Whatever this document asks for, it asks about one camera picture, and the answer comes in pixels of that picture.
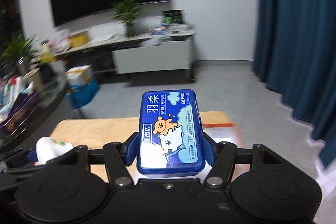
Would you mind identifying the white plastic bottle green logo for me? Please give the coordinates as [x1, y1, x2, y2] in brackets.
[35, 136, 74, 165]

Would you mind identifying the blue dental floss box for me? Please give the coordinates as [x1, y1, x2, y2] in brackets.
[137, 89, 206, 177]

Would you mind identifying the orange and white tray box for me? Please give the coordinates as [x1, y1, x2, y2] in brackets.
[203, 123, 244, 148]

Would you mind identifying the purple storage box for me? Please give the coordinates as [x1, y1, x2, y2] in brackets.
[1, 90, 41, 138]

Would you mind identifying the blue plastic bag on floor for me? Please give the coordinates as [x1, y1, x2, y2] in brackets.
[66, 77, 100, 110]

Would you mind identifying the black round glass side table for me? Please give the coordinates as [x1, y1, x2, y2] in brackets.
[1, 76, 73, 153]

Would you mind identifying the cardboard box on floor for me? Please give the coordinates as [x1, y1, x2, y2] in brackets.
[65, 65, 94, 88]

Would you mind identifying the beige paper cup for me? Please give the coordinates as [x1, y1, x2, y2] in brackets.
[23, 68, 45, 93]

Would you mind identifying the white TV cabinet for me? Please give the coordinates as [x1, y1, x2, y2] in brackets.
[56, 25, 196, 83]

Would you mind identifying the green plant in metal pot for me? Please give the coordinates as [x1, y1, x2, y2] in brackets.
[1, 32, 37, 76]

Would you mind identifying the white router with antennas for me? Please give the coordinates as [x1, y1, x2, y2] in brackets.
[88, 22, 125, 43]

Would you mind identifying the yellow box on cabinet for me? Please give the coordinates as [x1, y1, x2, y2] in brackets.
[69, 31, 89, 48]

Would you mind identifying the dark blue curtain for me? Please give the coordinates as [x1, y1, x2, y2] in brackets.
[253, 0, 335, 168]

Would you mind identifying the white plastic bag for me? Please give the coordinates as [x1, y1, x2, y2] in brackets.
[47, 29, 71, 53]

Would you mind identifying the green and black display box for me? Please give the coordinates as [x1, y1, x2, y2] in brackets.
[162, 9, 185, 24]

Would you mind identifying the potted bamboo plant on cabinet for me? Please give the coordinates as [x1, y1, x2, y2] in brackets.
[113, 0, 142, 38]

